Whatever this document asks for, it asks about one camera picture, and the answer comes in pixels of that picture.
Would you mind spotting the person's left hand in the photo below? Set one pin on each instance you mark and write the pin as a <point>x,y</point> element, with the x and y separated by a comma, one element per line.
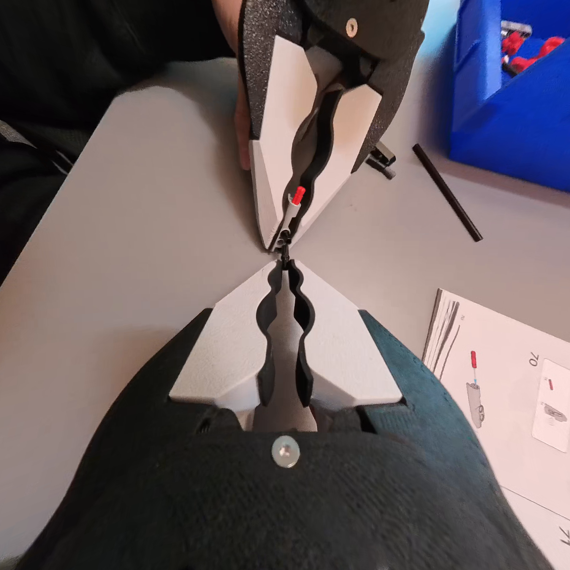
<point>243,142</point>

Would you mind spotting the black toy rod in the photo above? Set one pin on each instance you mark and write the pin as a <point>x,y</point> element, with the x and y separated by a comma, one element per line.
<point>447,192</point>

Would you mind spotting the instruction booklet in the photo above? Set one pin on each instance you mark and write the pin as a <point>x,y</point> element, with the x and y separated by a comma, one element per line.
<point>498,400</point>

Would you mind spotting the black toy pin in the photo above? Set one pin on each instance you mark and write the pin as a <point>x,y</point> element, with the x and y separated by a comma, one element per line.
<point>285,256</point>

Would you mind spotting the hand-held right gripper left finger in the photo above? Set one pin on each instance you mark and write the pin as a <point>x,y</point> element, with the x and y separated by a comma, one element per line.
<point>222,347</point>

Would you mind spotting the red toy pin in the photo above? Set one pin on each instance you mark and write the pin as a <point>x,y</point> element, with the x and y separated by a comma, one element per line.
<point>299,196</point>

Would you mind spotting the red toy parts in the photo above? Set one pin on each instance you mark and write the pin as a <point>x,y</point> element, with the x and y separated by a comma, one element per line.
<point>521,49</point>

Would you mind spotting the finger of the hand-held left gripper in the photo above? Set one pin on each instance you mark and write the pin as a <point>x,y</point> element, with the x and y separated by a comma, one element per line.
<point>352,129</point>
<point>278,98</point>

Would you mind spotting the blue plastic bin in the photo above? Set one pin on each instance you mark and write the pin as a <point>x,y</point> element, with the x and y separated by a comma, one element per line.
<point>512,124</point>

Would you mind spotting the grey toy connector brick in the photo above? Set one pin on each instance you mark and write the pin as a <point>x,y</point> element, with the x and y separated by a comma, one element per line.
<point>287,222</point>

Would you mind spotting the grey desk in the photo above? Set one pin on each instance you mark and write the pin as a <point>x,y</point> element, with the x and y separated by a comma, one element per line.
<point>133,222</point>

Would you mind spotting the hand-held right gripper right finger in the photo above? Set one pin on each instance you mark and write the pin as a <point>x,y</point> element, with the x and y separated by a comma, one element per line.
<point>343,352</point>

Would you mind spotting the black and grey toy part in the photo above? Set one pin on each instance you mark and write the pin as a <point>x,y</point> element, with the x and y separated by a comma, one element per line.
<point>382,160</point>

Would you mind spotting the person's dark clothing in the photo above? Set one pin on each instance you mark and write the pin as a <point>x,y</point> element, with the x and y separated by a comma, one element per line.
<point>67,67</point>

